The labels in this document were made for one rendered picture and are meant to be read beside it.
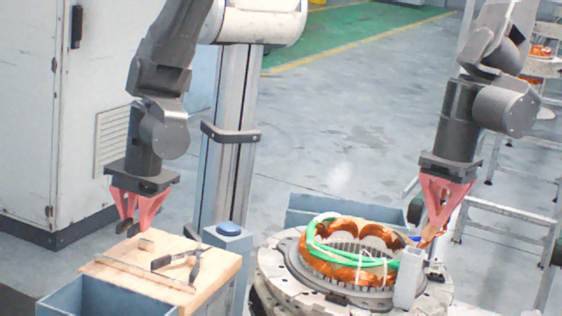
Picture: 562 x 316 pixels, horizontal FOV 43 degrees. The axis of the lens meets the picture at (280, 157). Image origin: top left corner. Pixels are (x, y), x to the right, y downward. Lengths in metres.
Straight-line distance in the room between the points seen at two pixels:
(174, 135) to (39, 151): 2.39
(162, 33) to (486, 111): 0.44
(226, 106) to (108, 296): 0.53
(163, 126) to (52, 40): 2.23
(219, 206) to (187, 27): 0.64
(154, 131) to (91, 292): 0.29
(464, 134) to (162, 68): 0.43
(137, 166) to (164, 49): 0.19
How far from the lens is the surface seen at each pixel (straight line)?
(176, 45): 1.01
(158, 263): 1.12
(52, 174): 3.36
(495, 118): 0.93
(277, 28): 1.45
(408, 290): 1.08
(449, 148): 0.98
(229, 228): 1.37
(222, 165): 1.51
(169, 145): 1.00
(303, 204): 1.54
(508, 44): 1.00
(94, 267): 1.16
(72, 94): 3.26
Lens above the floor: 1.62
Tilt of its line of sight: 19 degrees down
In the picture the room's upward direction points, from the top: 8 degrees clockwise
